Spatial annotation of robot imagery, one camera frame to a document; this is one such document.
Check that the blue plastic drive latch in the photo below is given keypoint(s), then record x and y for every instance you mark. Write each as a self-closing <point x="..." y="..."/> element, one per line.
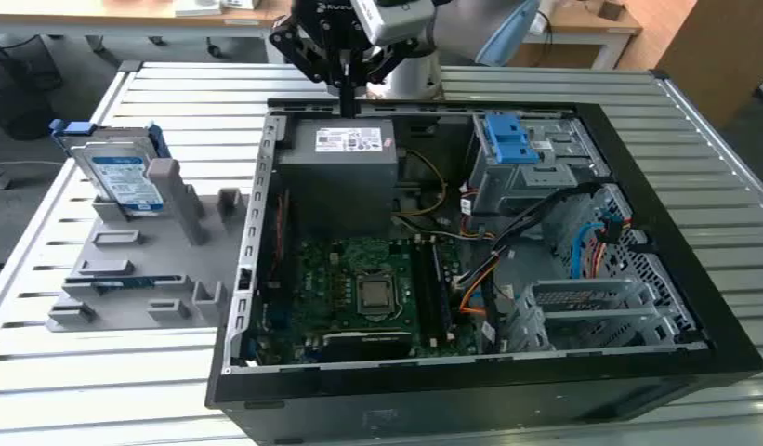
<point x="508" y="135"/>

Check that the wooden desk white frame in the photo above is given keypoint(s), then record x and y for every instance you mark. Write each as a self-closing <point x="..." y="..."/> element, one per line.
<point x="139" y="14"/>

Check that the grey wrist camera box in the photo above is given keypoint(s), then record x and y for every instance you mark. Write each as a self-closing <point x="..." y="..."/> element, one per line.
<point x="395" y="21"/>

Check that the black RAM slot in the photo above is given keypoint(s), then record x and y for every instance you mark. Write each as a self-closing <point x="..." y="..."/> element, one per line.
<point x="425" y="288"/>

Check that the hard disk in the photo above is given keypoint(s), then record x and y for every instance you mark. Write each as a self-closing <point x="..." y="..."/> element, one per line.
<point x="123" y="179"/>

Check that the black open PC case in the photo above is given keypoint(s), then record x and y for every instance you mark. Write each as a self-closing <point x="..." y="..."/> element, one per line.
<point x="418" y="409"/>

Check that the metal optical drive cage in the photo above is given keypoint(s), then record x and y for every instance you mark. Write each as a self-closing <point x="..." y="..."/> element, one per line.
<point x="542" y="179"/>

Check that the CPU socket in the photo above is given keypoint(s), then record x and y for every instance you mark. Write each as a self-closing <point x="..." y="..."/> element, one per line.
<point x="381" y="312"/>

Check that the white flat box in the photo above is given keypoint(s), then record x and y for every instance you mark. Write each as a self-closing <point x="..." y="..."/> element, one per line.
<point x="198" y="9"/>

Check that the small brown box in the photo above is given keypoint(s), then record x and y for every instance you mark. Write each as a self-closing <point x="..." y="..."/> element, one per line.
<point x="610" y="10"/>

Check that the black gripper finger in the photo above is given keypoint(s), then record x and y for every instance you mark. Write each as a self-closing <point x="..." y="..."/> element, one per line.
<point x="390" y="58"/>
<point x="299" y="51"/>

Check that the silver CPU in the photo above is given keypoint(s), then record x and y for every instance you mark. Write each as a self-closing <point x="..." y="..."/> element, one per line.
<point x="375" y="293"/>

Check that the grey plastic parts rack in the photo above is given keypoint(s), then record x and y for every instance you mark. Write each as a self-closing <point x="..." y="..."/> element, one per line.
<point x="151" y="260"/>

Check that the green motherboard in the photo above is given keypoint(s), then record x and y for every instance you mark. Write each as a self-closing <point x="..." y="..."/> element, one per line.
<point x="331" y="260"/>

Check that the grey metal disk bay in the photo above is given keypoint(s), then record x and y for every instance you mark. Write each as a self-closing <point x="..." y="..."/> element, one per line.
<point x="604" y="317"/>

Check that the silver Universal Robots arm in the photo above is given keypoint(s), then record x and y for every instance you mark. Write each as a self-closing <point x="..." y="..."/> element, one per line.
<point x="411" y="76"/>

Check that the brown wooden cabinet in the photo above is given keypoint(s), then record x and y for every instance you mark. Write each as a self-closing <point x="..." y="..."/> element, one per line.
<point x="715" y="46"/>

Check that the grey power supply unit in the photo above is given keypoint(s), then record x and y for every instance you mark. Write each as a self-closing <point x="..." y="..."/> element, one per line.
<point x="337" y="195"/>

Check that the black graphics card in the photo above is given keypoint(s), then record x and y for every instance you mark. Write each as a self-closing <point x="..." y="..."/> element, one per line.
<point x="365" y="346"/>

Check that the black mesh wastebasket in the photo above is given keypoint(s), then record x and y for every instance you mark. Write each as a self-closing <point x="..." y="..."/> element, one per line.
<point x="21" y="93"/>

